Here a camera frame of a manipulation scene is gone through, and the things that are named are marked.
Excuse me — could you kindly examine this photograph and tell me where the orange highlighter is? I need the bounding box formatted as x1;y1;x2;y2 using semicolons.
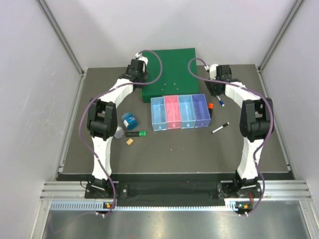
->
208;103;214;118

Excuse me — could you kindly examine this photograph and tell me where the grey clear jar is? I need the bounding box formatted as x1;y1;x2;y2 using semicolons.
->
114;126;125;139

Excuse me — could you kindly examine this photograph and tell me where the slotted cable duct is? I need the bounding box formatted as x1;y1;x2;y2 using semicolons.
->
50;201;248;212

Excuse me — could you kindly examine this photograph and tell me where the black capped white marker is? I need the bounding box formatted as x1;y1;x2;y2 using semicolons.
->
211;122;229;134

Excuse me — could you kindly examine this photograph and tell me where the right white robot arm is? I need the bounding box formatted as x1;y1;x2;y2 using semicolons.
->
205;64;274;197

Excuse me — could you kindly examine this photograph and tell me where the purple bin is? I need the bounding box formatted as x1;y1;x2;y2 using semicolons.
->
191;94;211;127

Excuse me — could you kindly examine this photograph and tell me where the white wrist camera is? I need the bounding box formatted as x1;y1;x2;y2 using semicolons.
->
135;52;148;65
204;64;219;80

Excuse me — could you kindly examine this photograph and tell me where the green highlighter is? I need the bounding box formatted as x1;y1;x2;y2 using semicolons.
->
125;131;146;137

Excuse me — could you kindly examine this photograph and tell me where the pink bin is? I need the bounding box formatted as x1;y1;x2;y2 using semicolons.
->
164;95;181;129

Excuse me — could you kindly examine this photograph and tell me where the small yellow eraser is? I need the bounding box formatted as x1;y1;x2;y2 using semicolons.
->
126;138;133;145

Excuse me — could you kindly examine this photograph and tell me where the green ring binder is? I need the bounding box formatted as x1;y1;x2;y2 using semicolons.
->
141;48;199;103

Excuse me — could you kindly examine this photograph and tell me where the blue capped white marker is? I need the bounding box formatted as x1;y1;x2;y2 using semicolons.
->
216;96;225;107

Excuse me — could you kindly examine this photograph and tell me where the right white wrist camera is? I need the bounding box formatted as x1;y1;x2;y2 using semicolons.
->
204;64;219;80

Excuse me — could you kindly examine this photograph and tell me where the light blue bin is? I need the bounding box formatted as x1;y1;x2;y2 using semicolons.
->
151;97;167;131
178;95;196;128

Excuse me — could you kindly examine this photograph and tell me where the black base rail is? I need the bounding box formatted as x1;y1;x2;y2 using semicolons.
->
84;180;264;207

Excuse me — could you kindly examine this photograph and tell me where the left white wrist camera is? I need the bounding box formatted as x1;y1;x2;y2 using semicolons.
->
135;52;148;65

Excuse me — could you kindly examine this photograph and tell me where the blue jar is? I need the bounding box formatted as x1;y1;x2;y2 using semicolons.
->
121;113;138;130

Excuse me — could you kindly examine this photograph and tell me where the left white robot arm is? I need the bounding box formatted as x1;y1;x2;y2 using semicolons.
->
85;56;148;198

